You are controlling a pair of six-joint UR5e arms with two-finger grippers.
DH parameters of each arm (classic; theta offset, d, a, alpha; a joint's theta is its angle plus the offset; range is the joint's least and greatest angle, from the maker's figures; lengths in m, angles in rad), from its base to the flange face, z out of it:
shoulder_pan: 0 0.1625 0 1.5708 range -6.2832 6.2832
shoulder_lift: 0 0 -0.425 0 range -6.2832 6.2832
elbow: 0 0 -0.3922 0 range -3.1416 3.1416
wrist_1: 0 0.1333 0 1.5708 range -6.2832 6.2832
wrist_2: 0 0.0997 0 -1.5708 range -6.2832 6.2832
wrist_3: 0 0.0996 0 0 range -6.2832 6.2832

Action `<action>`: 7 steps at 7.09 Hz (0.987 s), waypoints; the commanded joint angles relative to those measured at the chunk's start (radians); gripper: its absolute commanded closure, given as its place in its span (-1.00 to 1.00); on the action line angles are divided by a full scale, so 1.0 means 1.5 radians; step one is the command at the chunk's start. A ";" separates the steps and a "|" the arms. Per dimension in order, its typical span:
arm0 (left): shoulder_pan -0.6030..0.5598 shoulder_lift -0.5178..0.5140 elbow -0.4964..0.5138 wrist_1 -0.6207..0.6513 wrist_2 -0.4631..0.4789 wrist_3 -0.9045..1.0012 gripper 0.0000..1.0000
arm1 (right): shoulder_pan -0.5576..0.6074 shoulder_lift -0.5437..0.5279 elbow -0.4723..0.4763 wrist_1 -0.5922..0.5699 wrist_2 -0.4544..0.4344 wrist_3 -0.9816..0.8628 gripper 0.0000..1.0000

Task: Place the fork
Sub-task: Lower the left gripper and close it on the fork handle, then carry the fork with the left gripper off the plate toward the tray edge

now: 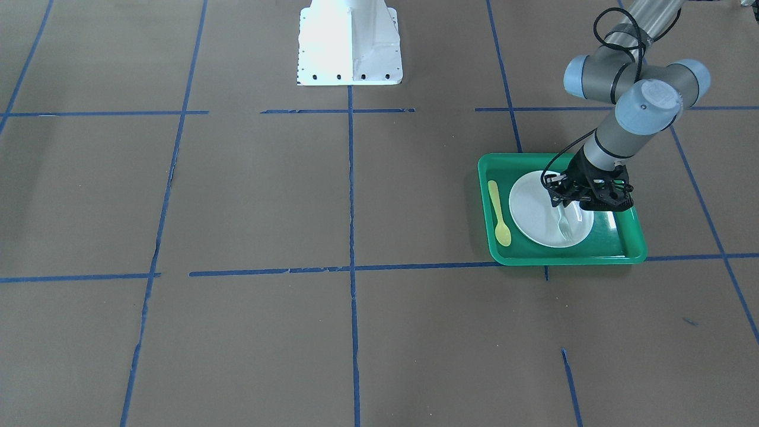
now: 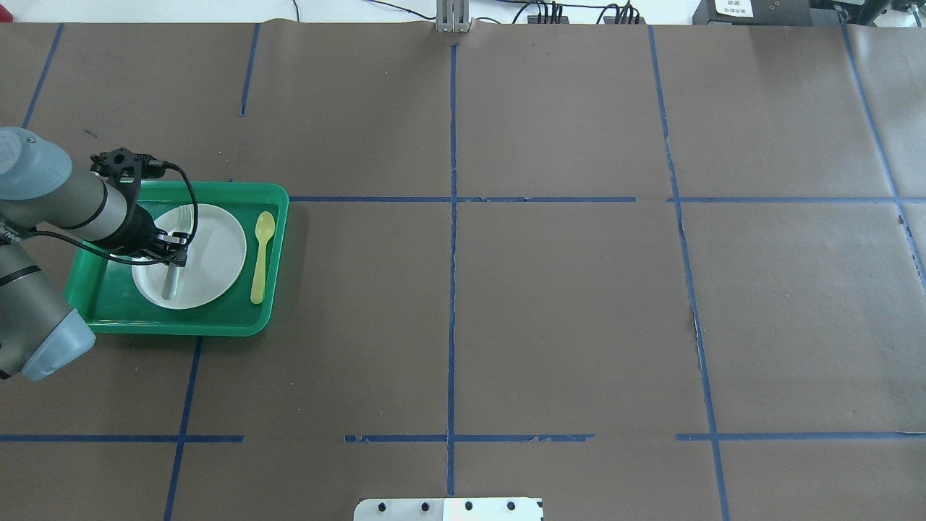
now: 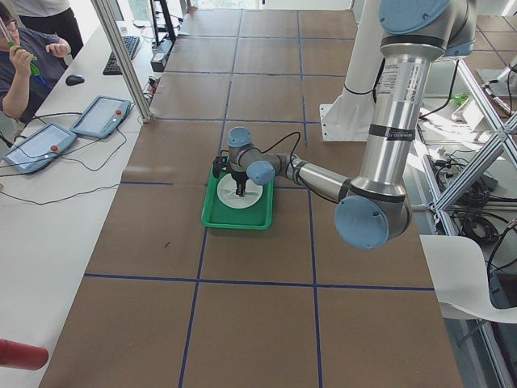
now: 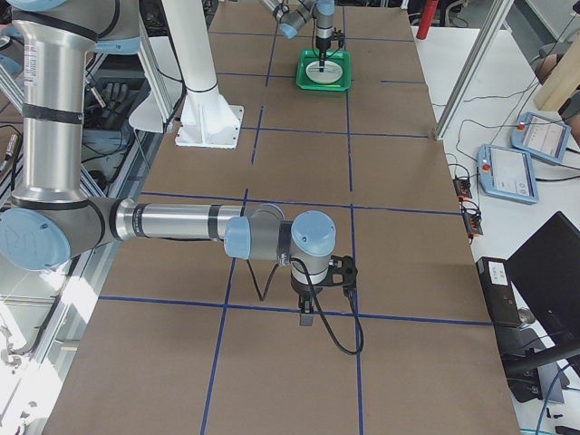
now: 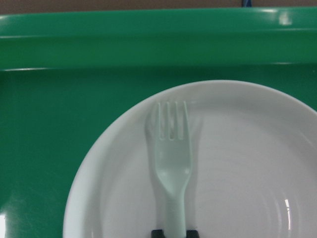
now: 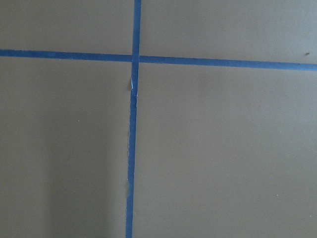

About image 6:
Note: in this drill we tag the brown paper table cover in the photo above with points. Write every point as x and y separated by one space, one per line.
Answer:
158 118

